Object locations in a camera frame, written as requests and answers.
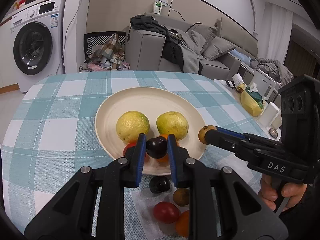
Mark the yellow guava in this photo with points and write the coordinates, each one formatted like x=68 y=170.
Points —
x=130 y=125

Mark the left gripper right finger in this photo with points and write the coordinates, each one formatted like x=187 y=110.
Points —
x=222 y=205

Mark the black patterned chair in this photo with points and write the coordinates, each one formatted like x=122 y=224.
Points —
x=94 y=40

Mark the red tomato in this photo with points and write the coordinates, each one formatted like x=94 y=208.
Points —
x=166 y=212
x=131 y=147

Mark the grey sofa cushion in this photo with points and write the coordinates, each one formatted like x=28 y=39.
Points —
x=217 y=48

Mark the white box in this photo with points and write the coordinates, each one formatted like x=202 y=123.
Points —
x=269 y=114

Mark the brown round fruit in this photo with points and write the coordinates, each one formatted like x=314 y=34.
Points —
x=181 y=197
x=203 y=132

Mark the white bottle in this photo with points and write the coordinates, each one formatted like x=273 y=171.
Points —
x=237 y=80

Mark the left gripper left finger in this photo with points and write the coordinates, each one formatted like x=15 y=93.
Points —
x=91 y=204

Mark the cream oval plate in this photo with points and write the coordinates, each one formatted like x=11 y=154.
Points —
x=152 y=102

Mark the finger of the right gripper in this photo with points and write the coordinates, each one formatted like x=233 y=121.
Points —
x=226 y=135
x=240 y=151

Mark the white washing machine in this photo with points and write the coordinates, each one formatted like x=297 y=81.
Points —
x=37 y=42

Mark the grey blanket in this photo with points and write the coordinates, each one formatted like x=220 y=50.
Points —
x=273 y=68

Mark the plaid cloth on chair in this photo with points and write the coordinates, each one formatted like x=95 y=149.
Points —
x=110 y=56

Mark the person's right hand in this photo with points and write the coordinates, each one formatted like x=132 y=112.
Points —
x=269 y=195

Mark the yellow snack bag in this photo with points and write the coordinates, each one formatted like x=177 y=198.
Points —
x=251 y=100

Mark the dark plum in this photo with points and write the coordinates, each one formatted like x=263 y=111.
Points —
x=153 y=147
x=159 y=184

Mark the grey sofa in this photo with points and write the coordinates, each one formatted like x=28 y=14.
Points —
x=195 y=38

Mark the small orange mandarin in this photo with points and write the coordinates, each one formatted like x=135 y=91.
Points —
x=182 y=224

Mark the large orange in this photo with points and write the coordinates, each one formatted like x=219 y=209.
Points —
x=165 y=158

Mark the teal checkered tablecloth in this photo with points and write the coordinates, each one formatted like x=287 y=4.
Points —
x=52 y=135

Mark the black clothes on sofa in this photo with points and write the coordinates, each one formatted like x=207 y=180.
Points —
x=148 y=42

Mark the green-yellow guava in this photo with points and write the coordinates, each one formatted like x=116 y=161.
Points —
x=173 y=123

